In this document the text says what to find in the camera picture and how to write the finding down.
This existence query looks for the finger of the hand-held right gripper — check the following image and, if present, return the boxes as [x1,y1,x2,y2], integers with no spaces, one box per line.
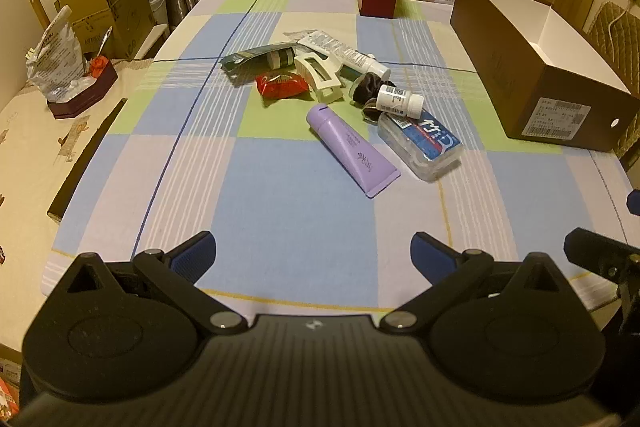
[564,228,640,280]

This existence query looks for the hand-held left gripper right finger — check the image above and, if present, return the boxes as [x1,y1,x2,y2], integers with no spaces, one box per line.
[381,232,576,334]

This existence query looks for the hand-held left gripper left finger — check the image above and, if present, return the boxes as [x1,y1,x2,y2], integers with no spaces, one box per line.
[50,231,247,334]

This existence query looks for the clear blue-label floss pack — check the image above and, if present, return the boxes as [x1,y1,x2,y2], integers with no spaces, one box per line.
[376,109,465,182]

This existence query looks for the purple tube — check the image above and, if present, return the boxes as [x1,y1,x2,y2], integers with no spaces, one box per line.
[306,103,402,199]

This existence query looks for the white pill bottle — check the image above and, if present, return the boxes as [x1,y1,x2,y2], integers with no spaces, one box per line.
[376,83,426,118]

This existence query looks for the brown cardboard box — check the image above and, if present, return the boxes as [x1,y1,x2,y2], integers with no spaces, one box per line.
[450,0,635,152]

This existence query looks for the dark scrunchie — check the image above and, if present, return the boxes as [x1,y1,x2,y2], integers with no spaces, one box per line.
[348,73,398,122]

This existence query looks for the red snack packet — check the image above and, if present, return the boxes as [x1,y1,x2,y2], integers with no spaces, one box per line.
[255,72,309,100]

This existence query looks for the white hair claw clip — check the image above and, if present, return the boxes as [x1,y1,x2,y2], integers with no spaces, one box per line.
[293,49,346,104]

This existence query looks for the white blue tube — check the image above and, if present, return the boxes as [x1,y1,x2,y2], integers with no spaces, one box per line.
[327,44,392,78]

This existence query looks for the green carded package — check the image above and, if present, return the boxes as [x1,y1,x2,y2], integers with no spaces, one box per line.
[220,43,301,75]

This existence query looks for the checked tablecloth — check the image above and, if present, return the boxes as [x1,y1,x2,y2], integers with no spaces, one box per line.
[42,0,632,314]

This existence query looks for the beige printed tablecloth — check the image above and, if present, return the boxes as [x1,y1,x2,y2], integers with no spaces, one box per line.
[0,59,156,353]

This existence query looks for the silver metal tool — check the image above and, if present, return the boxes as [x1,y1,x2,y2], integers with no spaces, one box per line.
[95,26,113,60]

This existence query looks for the large printed cardboard box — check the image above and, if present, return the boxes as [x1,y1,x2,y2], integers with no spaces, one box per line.
[102,0,151,60]

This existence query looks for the open cardboard box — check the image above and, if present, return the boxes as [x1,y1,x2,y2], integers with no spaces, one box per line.
[55,0,113,58]

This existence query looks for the white cable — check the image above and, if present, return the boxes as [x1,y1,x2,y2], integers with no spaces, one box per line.
[607,0,638,58]

